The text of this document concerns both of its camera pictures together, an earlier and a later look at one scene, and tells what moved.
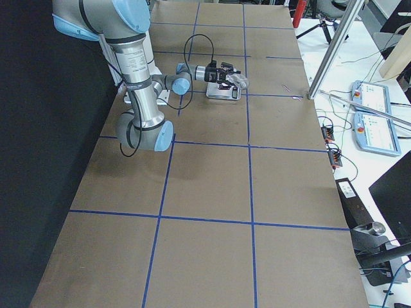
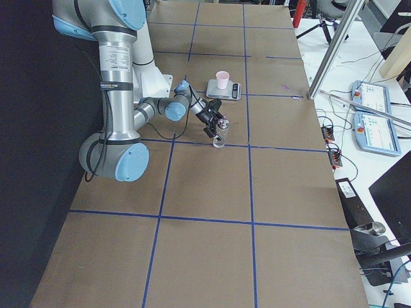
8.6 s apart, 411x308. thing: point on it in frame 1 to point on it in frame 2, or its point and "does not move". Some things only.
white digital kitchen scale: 213,92 does not move
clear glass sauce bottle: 237,79 to 223,124
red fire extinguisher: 298,13 does not move
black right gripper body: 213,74 to 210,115
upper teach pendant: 374,95 does not move
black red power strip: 327,133 does not move
